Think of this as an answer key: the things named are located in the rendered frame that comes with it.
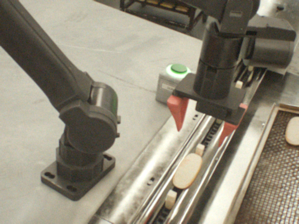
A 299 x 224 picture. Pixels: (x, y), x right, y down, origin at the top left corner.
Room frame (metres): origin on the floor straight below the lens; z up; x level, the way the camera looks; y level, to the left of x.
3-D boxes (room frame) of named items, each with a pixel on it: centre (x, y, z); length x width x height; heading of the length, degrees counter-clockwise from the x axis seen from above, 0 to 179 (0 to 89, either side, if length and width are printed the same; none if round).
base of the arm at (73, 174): (0.54, 0.11, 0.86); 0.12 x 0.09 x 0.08; 153
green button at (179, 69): (0.83, -0.06, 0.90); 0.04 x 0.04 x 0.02
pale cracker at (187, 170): (0.55, -0.09, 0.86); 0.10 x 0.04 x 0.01; 160
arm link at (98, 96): (0.55, 0.09, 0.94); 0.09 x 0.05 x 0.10; 96
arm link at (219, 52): (0.56, -0.10, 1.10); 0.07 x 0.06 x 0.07; 96
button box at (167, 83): (0.83, -0.06, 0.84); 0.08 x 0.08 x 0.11; 69
